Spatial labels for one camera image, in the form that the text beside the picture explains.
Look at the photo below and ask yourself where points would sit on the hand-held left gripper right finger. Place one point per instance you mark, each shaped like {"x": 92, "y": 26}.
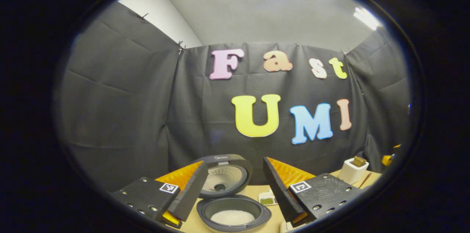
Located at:
{"x": 277, "y": 192}

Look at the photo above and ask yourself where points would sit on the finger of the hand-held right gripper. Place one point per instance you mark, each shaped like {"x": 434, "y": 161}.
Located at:
{"x": 388, "y": 159}

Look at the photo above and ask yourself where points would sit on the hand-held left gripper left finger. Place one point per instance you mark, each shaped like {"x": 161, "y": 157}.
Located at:
{"x": 191, "y": 196}

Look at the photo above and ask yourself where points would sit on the grey rice cooker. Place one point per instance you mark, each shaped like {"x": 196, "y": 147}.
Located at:
{"x": 205, "y": 211}

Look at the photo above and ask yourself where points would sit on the wooden spoon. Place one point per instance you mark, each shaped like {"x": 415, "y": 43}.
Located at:
{"x": 365, "y": 180}

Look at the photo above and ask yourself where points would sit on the white rice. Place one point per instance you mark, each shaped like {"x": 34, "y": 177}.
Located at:
{"x": 233, "y": 217}

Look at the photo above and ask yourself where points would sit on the white divided bean dish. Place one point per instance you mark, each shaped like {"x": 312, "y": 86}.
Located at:
{"x": 267, "y": 199}

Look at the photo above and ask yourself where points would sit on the brown block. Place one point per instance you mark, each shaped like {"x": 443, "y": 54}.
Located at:
{"x": 358, "y": 161}

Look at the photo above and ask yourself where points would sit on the white square container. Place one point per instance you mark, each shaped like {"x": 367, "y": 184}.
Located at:
{"x": 350, "y": 174}

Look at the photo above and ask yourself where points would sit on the black backdrop cloth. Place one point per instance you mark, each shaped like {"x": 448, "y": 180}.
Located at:
{"x": 128, "y": 115}

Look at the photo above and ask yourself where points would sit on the small black cloth clip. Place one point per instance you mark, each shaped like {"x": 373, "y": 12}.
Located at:
{"x": 144, "y": 15}
{"x": 180, "y": 46}

